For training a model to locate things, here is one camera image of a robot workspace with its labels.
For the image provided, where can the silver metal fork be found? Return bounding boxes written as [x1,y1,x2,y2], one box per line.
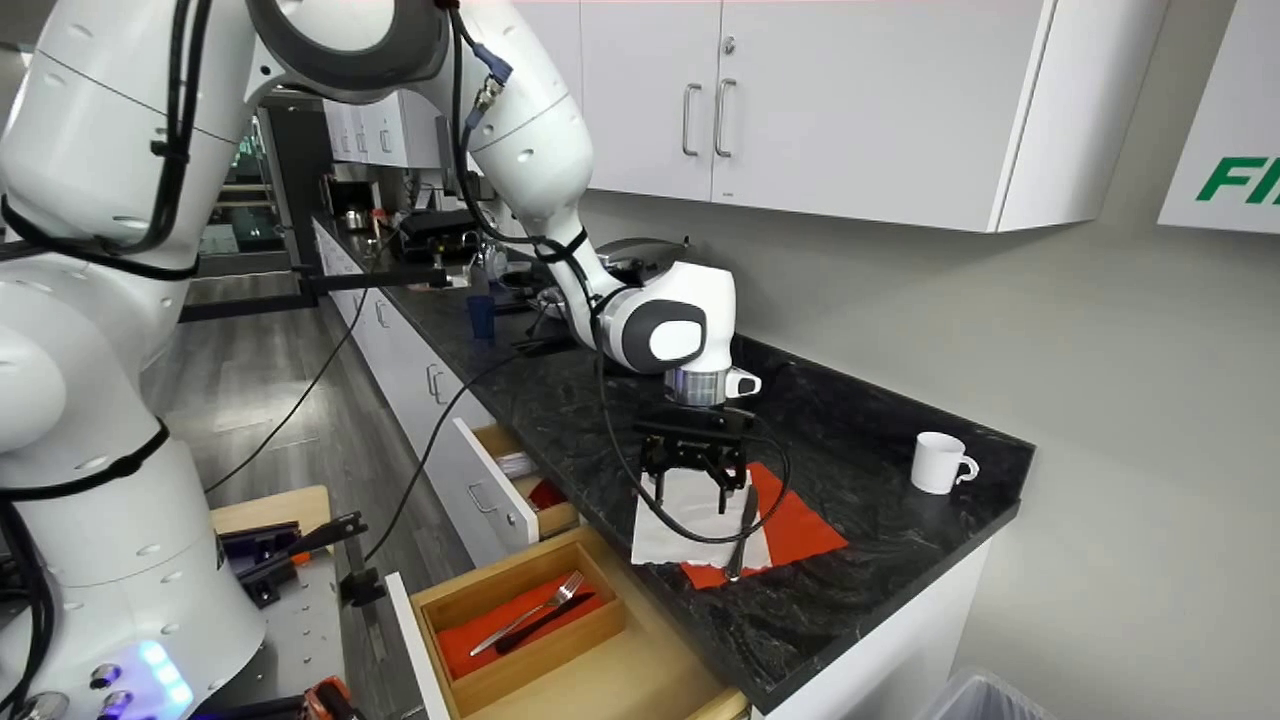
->
[463,576,583,661]

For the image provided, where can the trash bin with white bag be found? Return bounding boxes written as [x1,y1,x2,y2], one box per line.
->
[923,674,1060,720]

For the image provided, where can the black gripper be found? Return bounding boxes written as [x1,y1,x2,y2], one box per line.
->
[637,413,755,519]

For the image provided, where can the white upper wall cabinet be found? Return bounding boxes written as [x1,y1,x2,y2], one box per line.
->
[323,0,1173,241]

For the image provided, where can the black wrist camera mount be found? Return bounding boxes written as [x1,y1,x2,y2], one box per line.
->
[625,405,759,446]

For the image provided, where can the silver cabinet door handle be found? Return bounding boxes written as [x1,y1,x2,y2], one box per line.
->
[706,78,738,164]
[674,80,706,164]

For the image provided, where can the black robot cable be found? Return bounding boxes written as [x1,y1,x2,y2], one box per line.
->
[337,337,537,614]

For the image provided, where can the white paper napkin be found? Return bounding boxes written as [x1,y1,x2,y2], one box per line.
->
[625,463,779,576]

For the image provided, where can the black clamp tool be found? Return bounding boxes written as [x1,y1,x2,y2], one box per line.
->
[211,508,371,608]

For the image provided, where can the white ceramic mug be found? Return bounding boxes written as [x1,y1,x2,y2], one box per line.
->
[907,427,982,502]

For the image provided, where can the orange drawer tray liner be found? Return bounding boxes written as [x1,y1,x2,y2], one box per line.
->
[430,570,616,686]

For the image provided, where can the small wooden drawer white front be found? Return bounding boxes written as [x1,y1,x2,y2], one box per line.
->
[446,418,580,573]

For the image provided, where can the white sign green letters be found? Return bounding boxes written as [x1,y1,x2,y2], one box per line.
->
[1150,0,1280,244]

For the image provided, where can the blue cup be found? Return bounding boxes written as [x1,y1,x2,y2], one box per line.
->
[463,292,501,346]

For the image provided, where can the silver metal knife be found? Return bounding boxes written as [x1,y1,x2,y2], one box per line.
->
[731,483,768,581]

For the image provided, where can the light wooden board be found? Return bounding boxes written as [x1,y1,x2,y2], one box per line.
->
[205,483,338,544]

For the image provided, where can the large wooden drawer white front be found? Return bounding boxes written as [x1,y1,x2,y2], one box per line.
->
[385,526,751,720]

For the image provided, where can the black plastic utensil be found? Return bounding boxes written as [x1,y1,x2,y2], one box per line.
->
[487,591,602,661]

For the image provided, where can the black coffee machine silver lid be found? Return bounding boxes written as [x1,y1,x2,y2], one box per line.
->
[594,237,704,292]

